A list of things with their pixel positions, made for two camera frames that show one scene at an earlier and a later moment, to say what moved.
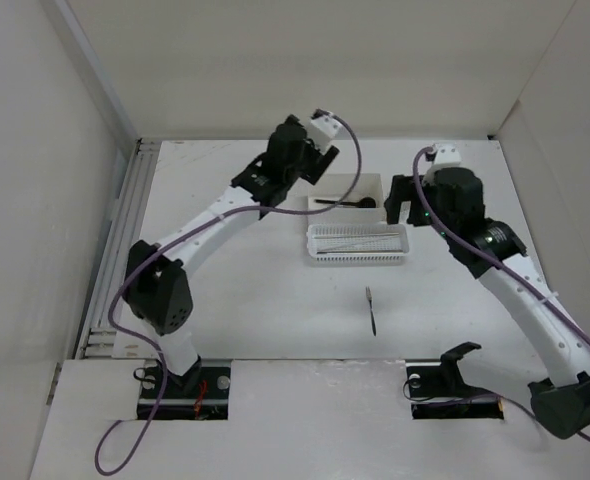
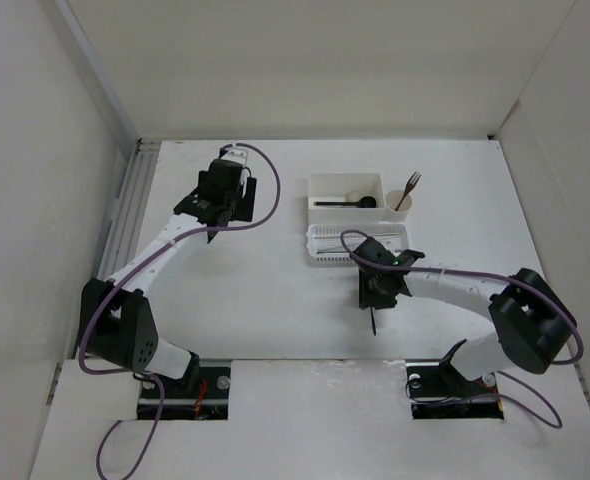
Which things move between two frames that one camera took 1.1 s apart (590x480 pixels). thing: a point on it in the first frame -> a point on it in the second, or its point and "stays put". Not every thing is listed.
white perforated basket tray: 358,243 stays put
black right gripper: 402,189 -> 366,298
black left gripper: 317,160 -> 241,212
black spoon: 364,203 stays put
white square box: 347,198 stays put
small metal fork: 369,297 stays put
